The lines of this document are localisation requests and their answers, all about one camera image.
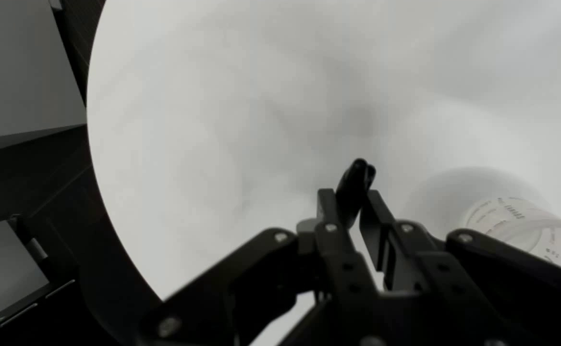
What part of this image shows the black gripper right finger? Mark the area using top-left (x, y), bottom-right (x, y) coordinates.
top-left (360, 191), bottom-right (561, 346)

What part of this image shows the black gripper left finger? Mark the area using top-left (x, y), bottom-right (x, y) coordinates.
top-left (135, 189), bottom-right (369, 346)

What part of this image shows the black marker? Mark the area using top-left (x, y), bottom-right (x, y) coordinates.
top-left (336, 158), bottom-right (377, 229)

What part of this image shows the grey cabinet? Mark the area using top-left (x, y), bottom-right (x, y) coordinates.
top-left (0, 0), bottom-right (85, 148)

